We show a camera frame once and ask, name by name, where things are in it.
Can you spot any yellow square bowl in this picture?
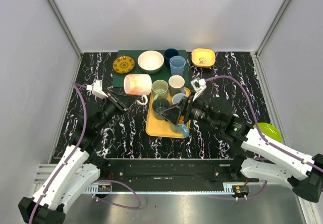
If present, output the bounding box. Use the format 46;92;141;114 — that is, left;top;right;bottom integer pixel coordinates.
191;48;216;68

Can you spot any white grey mug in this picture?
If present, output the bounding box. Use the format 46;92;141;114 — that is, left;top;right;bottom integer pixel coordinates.
172;93;187;105

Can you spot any sage green mug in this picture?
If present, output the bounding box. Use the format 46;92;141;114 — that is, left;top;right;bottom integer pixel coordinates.
152;80;169;100

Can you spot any yellow patterned plate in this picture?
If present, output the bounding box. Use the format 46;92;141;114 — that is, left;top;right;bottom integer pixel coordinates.
112;55;136;74

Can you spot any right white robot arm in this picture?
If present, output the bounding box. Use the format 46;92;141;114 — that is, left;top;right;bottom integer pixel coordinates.
159;95;322;203

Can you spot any dark green mat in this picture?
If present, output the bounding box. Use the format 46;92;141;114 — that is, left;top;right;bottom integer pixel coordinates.
113;50;189;88

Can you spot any white bowl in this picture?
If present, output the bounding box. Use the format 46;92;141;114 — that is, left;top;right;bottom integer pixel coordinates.
137;50;164;74

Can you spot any orange plastic tray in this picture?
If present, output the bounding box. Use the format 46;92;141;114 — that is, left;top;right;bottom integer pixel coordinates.
145;94;184;139

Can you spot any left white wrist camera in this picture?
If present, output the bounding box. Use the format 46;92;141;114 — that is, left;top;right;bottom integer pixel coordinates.
86;80;108;99

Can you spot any left aluminium frame post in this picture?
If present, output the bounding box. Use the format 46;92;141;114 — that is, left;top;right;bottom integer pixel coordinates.
37;0;83;55

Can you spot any dark blue cup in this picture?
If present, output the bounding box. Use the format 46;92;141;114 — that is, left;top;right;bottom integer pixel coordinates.
164;48;179;68

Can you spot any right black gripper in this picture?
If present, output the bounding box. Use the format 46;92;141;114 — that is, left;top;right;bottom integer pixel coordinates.
159;91;222;130

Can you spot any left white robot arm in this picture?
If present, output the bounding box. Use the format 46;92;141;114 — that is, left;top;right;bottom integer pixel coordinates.
18;84;138;223

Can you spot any pink mug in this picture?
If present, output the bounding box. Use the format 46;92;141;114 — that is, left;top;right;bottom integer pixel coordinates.
123;74;152;105

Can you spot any lime green plate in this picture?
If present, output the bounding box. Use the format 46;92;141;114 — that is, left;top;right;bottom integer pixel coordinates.
258;123;282;143

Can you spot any aluminium frame post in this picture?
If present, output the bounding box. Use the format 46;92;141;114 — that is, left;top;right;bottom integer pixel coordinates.
37;0;83;55
255;0;303;55

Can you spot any dark teal mug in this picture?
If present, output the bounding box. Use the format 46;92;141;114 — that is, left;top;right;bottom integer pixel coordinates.
152;98;170;120

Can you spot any light blue plastic cup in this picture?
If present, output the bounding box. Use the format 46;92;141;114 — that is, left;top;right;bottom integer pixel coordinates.
170;55;186;76

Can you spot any grey faceted mug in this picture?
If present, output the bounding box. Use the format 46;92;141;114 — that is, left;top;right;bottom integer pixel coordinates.
168;75;186;96

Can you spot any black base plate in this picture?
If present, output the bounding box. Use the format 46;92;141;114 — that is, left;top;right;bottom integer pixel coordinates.
80;158;260;192

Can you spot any blue mug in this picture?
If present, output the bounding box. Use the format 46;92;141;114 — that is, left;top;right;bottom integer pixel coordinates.
169;123;189;138

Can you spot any right aluminium frame post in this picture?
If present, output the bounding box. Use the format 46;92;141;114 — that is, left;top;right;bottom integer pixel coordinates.
255;0;303;55

